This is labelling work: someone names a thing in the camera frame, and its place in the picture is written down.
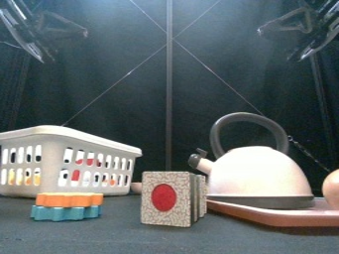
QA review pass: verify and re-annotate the small pink bowl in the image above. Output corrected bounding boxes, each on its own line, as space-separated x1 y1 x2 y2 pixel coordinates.
130 182 144 194

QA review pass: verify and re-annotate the crackle-pattern box with red circle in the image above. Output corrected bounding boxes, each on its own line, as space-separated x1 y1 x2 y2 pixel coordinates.
139 171 200 228

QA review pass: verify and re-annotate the white slotted plastic basket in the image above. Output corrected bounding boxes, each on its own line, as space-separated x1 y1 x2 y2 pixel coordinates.
0 124 144 198

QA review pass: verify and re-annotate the yellow-orange toy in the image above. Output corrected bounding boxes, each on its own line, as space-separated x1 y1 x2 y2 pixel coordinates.
7 168 43 187

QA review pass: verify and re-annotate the crackle-pattern thin box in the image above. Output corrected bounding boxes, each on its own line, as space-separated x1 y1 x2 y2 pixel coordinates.
196 174 208 218

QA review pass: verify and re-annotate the teal gear-shaped block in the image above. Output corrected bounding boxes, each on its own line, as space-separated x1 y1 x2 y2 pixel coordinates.
29 204 103 222

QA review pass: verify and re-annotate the white toy kettle, grey handle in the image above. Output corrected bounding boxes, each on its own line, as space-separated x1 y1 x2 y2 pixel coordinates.
187 111 316 210

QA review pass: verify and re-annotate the pink tray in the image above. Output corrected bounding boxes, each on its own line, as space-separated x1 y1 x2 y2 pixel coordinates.
206 196 339 228

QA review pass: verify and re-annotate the thin diagonal brace wire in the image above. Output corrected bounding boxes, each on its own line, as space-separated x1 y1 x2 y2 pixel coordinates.
128 0 331 174
60 0 223 128

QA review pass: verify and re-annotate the dark vertical frame post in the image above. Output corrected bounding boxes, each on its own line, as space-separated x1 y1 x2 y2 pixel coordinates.
308 53 336 168

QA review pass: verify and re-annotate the red toy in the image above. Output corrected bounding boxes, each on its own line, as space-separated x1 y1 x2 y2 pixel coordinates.
71 158 96 183

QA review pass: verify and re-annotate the orange gear-shaped block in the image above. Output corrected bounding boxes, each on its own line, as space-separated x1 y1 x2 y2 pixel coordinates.
35 192 104 208

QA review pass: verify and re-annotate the peach-coloured ball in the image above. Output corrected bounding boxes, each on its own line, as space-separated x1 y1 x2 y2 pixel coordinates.
320 169 339 210

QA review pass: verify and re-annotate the grey vertical frame pole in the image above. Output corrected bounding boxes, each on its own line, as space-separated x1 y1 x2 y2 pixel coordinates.
164 0 174 172

